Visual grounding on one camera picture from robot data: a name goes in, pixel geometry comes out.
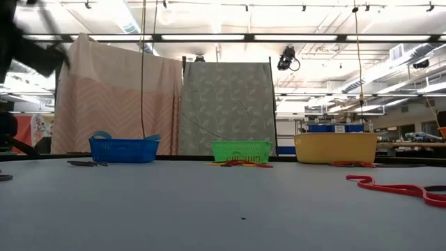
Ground long red rubber band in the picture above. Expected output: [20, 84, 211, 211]
[345, 174, 446, 209]

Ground green leaf-print cloth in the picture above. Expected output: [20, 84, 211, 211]
[178, 61, 277, 157]

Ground green plastic basket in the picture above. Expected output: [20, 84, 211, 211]
[210, 139, 273, 164]

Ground blue grey table mat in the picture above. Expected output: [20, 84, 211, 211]
[0, 158, 446, 251]

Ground black overhead beam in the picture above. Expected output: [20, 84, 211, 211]
[20, 33, 446, 44]

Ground blue shelf bins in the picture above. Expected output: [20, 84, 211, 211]
[306, 123, 365, 134]

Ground blue plastic basket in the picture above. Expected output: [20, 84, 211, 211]
[89, 136, 160, 164]

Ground yellow orange plastic basket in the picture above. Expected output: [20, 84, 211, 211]
[293, 132, 379, 165]

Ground pink chevron cloth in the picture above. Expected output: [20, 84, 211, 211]
[51, 33, 184, 156]

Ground white floral cloth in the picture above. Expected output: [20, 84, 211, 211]
[31, 113, 56, 140]

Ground far workbench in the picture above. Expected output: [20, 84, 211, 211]
[376, 141, 446, 150]

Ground red cloth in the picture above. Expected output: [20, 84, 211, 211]
[13, 113, 34, 154]

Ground person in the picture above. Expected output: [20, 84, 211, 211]
[0, 110, 18, 139]

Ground black hanging cable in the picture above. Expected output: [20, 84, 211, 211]
[140, 0, 147, 139]

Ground black overhead camera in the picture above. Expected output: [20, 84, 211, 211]
[277, 45, 301, 73]

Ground yellow hanging cable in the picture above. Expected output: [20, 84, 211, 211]
[352, 0, 367, 133]

